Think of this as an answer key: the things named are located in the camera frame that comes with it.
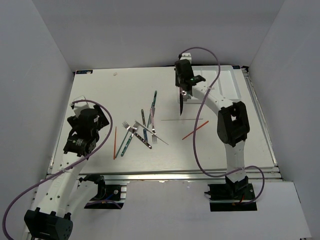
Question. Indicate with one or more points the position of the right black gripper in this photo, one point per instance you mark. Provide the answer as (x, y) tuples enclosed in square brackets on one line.
[(177, 82)]

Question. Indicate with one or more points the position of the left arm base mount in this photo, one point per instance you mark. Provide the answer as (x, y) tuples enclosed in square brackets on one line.
[(108, 196)]

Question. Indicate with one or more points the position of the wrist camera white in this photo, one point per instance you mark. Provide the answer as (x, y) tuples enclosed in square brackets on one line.
[(185, 56), (78, 107)]

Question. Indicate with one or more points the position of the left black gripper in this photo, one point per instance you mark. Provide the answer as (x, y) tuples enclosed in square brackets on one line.
[(102, 120)]

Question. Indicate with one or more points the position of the teal handled fork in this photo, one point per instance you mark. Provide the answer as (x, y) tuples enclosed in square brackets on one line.
[(134, 128)]

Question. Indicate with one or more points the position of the white divided utensil tray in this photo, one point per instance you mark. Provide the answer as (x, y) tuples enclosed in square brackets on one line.
[(226, 85)]

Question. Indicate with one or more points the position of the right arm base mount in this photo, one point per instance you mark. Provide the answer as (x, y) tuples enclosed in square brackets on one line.
[(221, 199)]

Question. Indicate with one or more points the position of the dark speckled handled fork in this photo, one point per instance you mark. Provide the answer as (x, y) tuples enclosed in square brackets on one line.
[(142, 139)]

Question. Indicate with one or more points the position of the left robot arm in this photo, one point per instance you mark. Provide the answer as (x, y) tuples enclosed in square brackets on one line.
[(52, 218)]

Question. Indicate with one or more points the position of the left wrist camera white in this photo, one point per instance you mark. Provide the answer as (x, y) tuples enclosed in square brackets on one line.
[(78, 107)]

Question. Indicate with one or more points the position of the orange chopstick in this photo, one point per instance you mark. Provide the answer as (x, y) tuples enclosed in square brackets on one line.
[(196, 129), (115, 143)]

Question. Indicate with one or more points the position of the teal chopstick middle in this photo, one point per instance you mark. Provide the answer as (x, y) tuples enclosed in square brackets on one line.
[(150, 121)]

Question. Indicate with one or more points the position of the teal handled knife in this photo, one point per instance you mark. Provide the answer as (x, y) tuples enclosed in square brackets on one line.
[(154, 102)]

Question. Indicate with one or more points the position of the pink handled fork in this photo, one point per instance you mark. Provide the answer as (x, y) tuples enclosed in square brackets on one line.
[(153, 130)]

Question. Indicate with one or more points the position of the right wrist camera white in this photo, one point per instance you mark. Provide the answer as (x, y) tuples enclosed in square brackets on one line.
[(185, 56)]

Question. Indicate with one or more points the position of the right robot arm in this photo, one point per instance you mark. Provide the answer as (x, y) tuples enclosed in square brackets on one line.
[(232, 126)]

